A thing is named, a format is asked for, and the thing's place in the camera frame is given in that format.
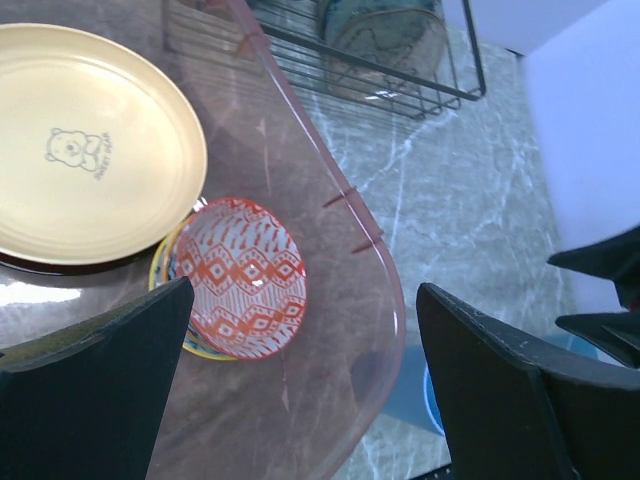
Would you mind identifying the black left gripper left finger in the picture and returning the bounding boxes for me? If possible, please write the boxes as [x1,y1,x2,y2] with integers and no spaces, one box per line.
[1,277,194,479]

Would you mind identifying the pink transparent plastic bin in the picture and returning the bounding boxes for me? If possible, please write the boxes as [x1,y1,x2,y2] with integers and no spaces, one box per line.
[1,1,404,479]

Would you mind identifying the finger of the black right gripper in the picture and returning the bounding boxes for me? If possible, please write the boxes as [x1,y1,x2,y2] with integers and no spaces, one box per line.
[555,312,639,368]
[547,227,639,283]

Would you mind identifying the yellow blue sun bowl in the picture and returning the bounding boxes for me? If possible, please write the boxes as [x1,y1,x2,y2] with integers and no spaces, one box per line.
[147,214,236,361]

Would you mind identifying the blue plastic cup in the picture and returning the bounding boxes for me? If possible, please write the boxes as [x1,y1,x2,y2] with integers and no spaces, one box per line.
[383,345,445,436]

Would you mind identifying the metal wire dish rack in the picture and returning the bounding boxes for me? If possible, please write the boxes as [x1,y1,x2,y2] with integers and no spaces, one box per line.
[245,1,486,120]

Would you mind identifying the beige crackle plate in rack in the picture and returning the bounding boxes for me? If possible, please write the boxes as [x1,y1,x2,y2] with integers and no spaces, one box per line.
[324,8,447,100]

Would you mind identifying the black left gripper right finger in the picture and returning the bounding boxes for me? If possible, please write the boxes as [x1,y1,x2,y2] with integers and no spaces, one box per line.
[416,283,639,479]

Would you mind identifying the red rimmed cream plate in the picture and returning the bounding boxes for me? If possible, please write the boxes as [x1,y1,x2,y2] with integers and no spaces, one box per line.
[1,253,131,276]

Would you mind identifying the red zigzag bottom bowl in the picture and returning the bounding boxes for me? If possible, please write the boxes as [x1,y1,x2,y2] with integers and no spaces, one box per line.
[175,197,308,360]

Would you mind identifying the tan bottom plate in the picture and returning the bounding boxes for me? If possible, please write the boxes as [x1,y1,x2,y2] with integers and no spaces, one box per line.
[1,23,208,266]

